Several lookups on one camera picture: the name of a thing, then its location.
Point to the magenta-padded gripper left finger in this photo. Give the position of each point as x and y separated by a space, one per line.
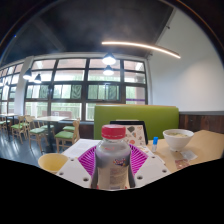
71 168

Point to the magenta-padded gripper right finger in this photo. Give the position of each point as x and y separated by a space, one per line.
151 166

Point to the red-capped clear drink bottle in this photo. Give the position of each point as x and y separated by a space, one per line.
112 160

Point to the pale yellow cup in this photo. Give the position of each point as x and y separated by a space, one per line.
51 161

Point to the small blue-capped white bottle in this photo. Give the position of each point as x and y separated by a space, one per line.
155 145

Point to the white paper sheet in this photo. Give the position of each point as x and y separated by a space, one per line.
81 146

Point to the group of green-seated wooden chairs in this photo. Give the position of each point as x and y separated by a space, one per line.
65 135

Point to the printed paper slip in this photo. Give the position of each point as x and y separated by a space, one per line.
185 160

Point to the black-framed picture stand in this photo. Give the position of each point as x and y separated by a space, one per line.
136 133

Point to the white ceramic bowl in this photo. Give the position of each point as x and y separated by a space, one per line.
178 139

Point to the green upholstered bench back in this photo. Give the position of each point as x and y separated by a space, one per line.
156 116

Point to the square wooden dining table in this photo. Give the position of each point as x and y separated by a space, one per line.
6 115
50 118

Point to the group of pendant lamps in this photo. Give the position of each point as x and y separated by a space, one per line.
109 59

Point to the long curved linear ceiling lamp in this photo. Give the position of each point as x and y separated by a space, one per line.
143 46

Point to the dark-framed window wall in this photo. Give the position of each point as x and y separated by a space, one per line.
70 75

